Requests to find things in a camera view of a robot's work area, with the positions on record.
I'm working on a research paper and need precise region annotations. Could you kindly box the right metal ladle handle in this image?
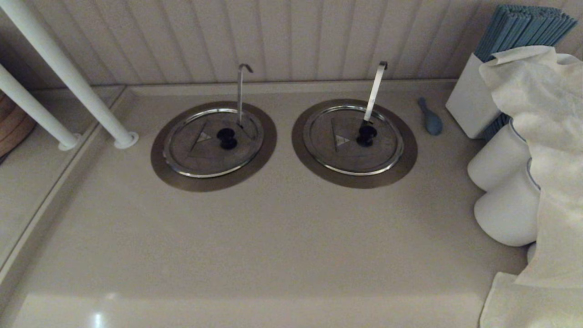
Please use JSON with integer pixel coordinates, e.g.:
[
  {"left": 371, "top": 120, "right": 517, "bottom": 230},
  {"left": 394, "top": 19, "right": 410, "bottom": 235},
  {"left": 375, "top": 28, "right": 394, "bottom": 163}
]
[{"left": 363, "top": 61, "right": 389, "bottom": 123}]

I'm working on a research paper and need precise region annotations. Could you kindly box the white woven cloth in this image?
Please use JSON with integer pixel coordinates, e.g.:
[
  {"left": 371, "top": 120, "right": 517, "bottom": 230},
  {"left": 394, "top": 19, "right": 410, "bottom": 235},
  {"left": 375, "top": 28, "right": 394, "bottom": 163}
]
[{"left": 478, "top": 45, "right": 583, "bottom": 328}]

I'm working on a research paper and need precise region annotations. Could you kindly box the thick white pole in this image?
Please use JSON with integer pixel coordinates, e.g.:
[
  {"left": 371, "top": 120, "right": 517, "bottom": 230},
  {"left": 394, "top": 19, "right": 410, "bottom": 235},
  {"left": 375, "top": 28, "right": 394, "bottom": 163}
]
[{"left": 0, "top": 0, "right": 139, "bottom": 150}]

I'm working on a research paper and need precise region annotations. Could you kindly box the blue plastic spoon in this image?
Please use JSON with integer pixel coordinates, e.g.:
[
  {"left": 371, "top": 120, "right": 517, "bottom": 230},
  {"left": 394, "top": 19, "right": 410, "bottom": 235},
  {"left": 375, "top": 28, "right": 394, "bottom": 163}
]
[{"left": 418, "top": 97, "right": 444, "bottom": 136}]

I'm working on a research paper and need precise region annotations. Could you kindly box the white rectangular holder box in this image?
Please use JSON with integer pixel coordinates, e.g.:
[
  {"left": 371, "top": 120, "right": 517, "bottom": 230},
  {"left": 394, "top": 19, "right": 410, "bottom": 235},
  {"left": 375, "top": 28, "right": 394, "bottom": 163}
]
[{"left": 445, "top": 52, "right": 504, "bottom": 139}]

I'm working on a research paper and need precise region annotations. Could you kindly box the brown wooden board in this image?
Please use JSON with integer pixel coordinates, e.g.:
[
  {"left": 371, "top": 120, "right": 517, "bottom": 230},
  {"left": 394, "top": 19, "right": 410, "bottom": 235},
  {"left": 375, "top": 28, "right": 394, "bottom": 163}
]
[{"left": 0, "top": 91, "right": 38, "bottom": 159}]

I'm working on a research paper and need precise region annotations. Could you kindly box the steel lid with black knob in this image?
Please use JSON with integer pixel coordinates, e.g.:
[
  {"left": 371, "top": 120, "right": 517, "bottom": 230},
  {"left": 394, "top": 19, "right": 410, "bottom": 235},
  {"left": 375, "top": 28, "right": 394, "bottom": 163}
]
[
  {"left": 163, "top": 108, "right": 265, "bottom": 178},
  {"left": 303, "top": 105, "right": 405, "bottom": 176}
]

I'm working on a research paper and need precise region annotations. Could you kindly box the thin white pole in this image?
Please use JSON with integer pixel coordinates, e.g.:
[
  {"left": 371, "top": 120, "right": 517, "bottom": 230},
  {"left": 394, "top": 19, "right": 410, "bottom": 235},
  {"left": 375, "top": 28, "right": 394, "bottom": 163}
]
[{"left": 0, "top": 64, "right": 81, "bottom": 152}]

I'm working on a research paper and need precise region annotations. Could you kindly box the bundle of blue sticks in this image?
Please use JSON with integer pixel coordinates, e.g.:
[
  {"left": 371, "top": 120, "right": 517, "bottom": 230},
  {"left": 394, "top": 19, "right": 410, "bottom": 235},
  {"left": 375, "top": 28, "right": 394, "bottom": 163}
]
[{"left": 474, "top": 5, "right": 579, "bottom": 143}]

